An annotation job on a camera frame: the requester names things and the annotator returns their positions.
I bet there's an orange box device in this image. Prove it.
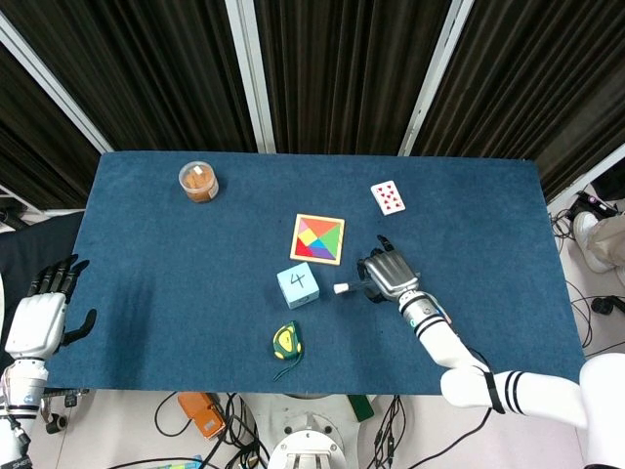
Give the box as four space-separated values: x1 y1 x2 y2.
177 390 229 441

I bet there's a white frame post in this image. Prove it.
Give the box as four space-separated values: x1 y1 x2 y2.
397 0 476 157
0 12 114 153
224 0 277 154

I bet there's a wooden tangram puzzle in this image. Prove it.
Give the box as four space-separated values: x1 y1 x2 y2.
289 213 347 267

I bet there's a clear jar of rubber bands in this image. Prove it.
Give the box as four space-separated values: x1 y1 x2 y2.
177 160 220 205

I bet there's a green flat block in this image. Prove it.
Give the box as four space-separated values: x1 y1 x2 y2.
347 394 376 422

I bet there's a blue table cloth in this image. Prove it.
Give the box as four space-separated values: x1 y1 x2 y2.
46 150 587 397

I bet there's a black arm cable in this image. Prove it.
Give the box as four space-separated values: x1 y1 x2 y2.
375 344 507 469

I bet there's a white shoe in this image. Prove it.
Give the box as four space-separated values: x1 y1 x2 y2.
571 210 611 274

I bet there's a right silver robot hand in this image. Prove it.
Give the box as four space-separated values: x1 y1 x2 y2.
358 234 422 305

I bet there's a beige trouser leg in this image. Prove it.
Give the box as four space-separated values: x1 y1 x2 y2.
585 213 625 269

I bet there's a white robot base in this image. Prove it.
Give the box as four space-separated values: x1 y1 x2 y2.
253 393 377 469

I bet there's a light blue numbered cube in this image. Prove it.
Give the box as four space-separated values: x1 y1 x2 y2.
275 262 321 311

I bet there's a green yellow tape measure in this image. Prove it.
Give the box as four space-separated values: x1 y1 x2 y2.
271 320 307 382

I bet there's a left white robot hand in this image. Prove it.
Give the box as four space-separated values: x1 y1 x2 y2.
4 253 98 362

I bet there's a dark pleated curtain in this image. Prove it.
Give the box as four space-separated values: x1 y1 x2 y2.
0 0 625 211

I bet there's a red playing card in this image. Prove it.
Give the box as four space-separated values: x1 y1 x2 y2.
369 179 407 217

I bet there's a small white cylinder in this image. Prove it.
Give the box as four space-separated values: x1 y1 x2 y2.
333 277 376 296

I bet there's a black floor cable loop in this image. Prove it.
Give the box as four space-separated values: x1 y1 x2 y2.
154 390 197 439

